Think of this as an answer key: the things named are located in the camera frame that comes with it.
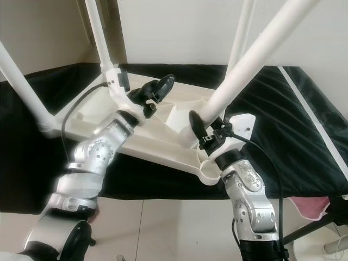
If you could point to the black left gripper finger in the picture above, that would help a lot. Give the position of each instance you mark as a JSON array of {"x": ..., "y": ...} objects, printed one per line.
[
  {"x": 144, "y": 91},
  {"x": 166, "y": 88}
]

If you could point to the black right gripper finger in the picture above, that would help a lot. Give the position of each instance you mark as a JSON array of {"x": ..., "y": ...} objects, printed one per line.
[{"x": 199, "y": 126}]

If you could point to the white plastic table top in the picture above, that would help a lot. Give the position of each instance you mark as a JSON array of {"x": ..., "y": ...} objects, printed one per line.
[{"x": 163, "y": 152}]

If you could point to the white plastic table leg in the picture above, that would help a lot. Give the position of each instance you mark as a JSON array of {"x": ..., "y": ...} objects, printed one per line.
[
  {"x": 239, "y": 38},
  {"x": 27, "y": 87},
  {"x": 261, "y": 60},
  {"x": 99, "y": 32}
]

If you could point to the pink cloth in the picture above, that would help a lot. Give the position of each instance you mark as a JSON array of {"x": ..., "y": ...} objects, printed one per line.
[{"x": 310, "y": 207}]

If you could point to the black metal table leg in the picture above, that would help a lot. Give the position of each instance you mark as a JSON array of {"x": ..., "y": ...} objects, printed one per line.
[{"x": 310, "y": 229}]

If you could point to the white round floor base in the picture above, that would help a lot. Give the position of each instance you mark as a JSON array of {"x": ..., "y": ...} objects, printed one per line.
[{"x": 312, "y": 247}]

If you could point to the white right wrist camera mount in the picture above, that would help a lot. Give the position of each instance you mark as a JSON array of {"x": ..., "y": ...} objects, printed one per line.
[{"x": 242, "y": 126}]

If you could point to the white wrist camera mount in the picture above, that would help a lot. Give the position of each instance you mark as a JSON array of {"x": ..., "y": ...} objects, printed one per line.
[
  {"x": 242, "y": 126},
  {"x": 115, "y": 89}
]

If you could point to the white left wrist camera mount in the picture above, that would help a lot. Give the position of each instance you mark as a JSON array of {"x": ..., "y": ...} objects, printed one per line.
[{"x": 115, "y": 89}]

